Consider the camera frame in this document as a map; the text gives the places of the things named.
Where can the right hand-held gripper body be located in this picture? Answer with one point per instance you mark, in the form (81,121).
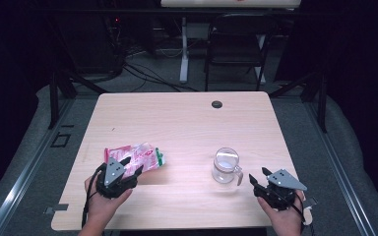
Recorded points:
(283,182)

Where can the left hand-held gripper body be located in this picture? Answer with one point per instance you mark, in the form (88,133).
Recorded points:
(113,173)

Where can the pink snack bag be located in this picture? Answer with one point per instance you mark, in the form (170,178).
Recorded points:
(141,157)

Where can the clear glass mug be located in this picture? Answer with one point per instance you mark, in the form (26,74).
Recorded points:
(224,168)

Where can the person's left hand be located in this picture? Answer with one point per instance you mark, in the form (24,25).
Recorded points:
(100,206)

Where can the person's right hand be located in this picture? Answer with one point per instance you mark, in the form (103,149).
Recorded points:
(287,221)

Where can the black metal stand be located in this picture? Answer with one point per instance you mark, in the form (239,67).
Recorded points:
(322,105)
(54,98)

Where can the black folding chair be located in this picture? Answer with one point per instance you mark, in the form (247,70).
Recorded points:
(239,32)

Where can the white desk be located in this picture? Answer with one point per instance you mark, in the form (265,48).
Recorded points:
(210,3)

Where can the grey table bracket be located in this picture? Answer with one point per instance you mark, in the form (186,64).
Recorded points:
(311,201)
(57,207)

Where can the metal floor rail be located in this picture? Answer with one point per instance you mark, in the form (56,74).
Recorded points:
(23,177)
(344,183)

